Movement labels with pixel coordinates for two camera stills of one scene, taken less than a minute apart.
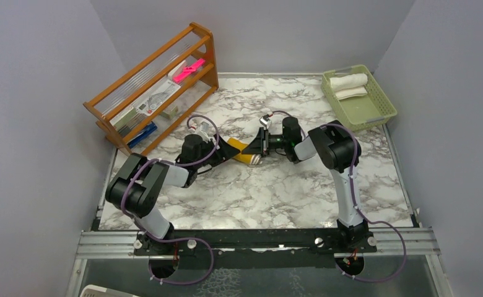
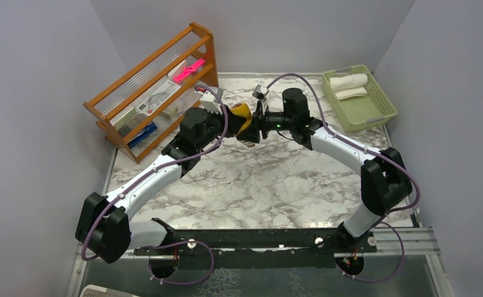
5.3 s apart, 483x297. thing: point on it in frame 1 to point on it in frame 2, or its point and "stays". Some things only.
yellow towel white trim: (249, 159) to (243, 109)
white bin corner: (94, 291) stays
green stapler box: (124, 122) stays
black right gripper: (256, 146) to (257, 119)
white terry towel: (349, 85) stays
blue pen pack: (144, 134) stays
